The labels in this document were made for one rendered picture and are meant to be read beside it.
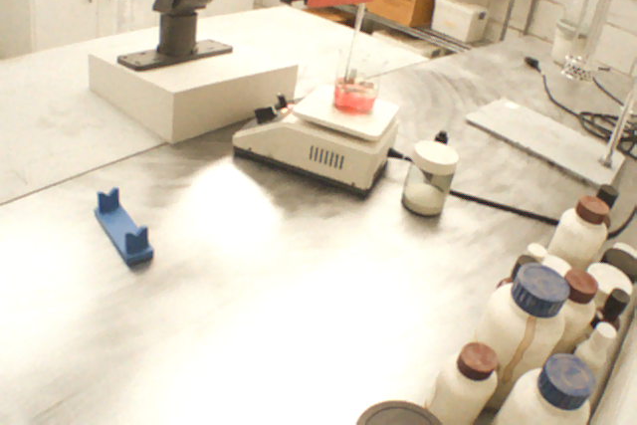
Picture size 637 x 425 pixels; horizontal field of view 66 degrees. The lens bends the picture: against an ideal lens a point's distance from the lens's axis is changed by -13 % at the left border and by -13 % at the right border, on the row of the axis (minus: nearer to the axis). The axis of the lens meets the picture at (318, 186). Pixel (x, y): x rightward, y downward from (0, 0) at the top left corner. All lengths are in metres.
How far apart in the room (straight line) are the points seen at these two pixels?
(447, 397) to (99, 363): 0.29
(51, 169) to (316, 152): 0.35
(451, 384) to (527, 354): 0.07
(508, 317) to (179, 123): 0.52
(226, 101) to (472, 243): 0.41
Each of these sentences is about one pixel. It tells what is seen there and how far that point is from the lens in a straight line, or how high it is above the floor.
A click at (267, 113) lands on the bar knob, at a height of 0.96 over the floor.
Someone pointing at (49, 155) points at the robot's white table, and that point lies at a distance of 0.78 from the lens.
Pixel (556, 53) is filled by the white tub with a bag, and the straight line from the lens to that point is 1.73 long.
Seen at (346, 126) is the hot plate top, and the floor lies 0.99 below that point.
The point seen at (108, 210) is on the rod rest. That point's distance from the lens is 0.64.
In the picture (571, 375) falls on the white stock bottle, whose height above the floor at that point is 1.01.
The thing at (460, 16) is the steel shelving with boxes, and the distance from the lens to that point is 3.01.
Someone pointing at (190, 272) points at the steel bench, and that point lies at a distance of 0.57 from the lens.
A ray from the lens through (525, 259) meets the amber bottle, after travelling 0.53.
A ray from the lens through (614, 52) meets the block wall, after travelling 3.09.
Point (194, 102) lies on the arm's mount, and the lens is 0.78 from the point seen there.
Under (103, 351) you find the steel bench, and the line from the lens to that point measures 0.50.
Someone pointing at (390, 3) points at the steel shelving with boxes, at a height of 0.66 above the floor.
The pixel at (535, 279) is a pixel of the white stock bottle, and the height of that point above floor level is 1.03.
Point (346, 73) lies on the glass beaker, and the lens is 0.70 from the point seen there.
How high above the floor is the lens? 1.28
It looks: 32 degrees down
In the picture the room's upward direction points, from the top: 10 degrees clockwise
